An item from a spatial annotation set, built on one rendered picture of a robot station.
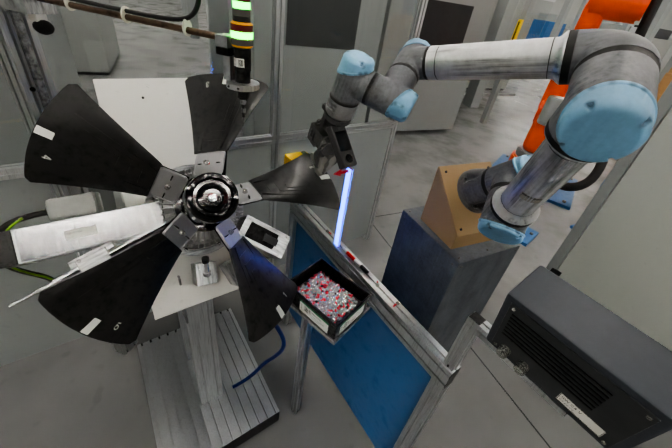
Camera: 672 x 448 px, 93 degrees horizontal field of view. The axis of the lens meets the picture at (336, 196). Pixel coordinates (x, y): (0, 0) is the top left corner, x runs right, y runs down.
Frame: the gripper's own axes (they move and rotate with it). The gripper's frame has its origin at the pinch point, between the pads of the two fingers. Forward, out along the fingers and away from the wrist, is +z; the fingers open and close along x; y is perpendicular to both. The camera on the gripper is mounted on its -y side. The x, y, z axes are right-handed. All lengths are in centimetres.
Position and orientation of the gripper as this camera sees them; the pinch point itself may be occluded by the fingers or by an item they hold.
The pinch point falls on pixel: (321, 174)
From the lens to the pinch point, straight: 94.9
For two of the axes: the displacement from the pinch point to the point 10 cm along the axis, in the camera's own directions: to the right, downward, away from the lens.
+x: -8.1, 2.1, -5.4
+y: -5.0, -7.3, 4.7
